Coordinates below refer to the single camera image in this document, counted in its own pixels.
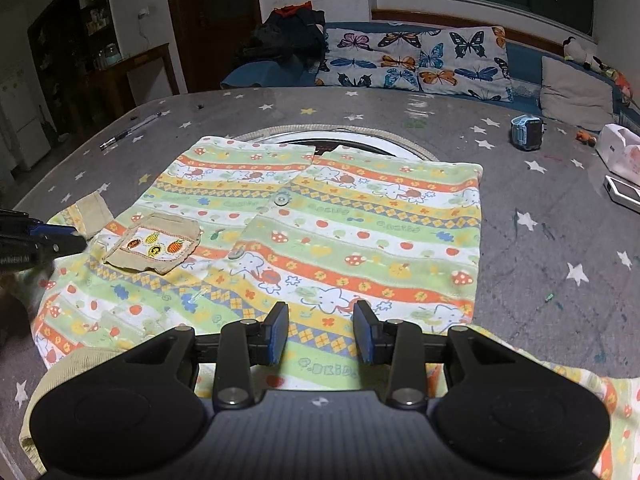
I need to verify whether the black and white pen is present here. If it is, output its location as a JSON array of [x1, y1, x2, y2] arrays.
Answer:
[[99, 112, 162, 152]]

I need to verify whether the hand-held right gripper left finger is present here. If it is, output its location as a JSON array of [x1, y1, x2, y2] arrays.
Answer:
[[140, 302, 291, 411]]

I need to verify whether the white refrigerator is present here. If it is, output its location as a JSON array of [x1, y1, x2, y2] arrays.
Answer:
[[0, 67, 51, 171]]

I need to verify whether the blue child's smartwatch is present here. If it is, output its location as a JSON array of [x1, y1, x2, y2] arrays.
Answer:
[[509, 114, 546, 150]]

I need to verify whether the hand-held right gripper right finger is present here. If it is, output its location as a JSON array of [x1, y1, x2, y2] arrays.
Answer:
[[352, 300, 501, 411]]

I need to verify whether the beige pillow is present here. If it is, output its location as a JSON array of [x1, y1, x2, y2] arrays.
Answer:
[[540, 56, 617, 132]]

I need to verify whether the white stuffed toy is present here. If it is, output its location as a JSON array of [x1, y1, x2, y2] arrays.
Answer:
[[562, 36, 633, 96]]

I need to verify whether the dark shelf with bottles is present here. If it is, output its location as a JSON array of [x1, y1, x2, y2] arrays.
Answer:
[[27, 0, 121, 136]]

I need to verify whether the pile of dark clothes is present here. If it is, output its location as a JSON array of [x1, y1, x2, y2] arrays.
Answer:
[[235, 5, 328, 73]]

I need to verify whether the dark wooden door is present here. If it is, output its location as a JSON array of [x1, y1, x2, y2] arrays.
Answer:
[[162, 0, 263, 93]]

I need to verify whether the white tissue box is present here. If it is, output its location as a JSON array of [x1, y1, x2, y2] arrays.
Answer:
[[595, 124, 640, 185]]

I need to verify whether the blue sofa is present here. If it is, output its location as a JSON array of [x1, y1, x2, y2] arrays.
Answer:
[[220, 21, 640, 126]]

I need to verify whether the butterfly print pillow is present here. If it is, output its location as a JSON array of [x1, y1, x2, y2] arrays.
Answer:
[[314, 26, 425, 92], [419, 25, 515, 103]]

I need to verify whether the round white turntable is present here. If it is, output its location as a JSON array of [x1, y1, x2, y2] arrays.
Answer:
[[235, 125, 441, 163]]

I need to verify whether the dark wooden cabinet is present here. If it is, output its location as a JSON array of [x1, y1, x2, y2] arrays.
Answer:
[[92, 42, 181, 126]]

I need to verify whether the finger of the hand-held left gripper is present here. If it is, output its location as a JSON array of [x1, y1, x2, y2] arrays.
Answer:
[[0, 236, 89, 274], [0, 209, 80, 239]]

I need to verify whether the striped cartoon print child's shirt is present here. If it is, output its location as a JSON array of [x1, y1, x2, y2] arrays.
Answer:
[[19, 134, 640, 480]]

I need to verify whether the grey star print tablecloth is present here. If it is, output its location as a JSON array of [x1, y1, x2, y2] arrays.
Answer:
[[0, 87, 640, 480]]

